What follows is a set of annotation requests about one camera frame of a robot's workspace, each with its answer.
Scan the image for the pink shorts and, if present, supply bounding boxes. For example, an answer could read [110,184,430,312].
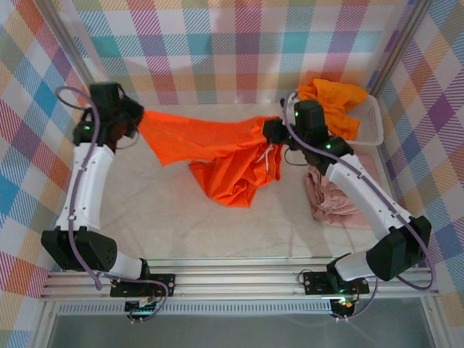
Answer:
[304,152,380,230]

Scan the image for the yellow-orange shorts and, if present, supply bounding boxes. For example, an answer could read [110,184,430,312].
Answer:
[297,78,370,141]

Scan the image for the red-orange shorts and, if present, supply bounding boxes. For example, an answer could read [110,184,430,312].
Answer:
[137,108,286,208]

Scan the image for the white plastic basket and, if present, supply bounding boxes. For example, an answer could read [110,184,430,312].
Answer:
[346,93,385,148]

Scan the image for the right controller board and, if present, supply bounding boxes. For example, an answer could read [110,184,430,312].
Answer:
[331,297,355,317]

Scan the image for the controller board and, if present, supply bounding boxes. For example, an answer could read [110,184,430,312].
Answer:
[124,299,160,315]
[331,297,355,317]

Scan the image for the left controller board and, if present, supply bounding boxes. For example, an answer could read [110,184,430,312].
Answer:
[124,299,160,315]

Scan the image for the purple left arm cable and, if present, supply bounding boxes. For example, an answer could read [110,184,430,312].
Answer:
[56,86,171,323]

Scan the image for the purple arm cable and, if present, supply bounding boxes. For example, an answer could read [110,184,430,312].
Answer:
[279,90,438,323]
[56,86,171,323]

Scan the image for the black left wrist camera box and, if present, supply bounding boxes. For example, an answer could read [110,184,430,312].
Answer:
[88,82,124,112]

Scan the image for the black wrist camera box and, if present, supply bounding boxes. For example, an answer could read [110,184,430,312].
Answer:
[88,82,124,112]
[292,100,327,136]

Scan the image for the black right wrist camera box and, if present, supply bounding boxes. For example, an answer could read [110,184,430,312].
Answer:
[292,100,327,136]

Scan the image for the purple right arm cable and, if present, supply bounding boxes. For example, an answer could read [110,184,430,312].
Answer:
[279,90,438,323]

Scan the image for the aluminium frame post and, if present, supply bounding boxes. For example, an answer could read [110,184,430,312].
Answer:
[41,0,109,109]
[366,0,434,98]

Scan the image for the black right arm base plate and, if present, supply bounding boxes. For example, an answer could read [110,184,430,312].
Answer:
[302,271,370,297]

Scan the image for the aluminium mounting rail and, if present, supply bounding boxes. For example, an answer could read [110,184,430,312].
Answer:
[38,256,440,302]

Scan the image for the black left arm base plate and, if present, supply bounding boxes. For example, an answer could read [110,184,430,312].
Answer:
[109,273,177,299]

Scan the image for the slotted grey cable duct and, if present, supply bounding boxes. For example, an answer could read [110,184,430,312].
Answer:
[57,302,334,315]

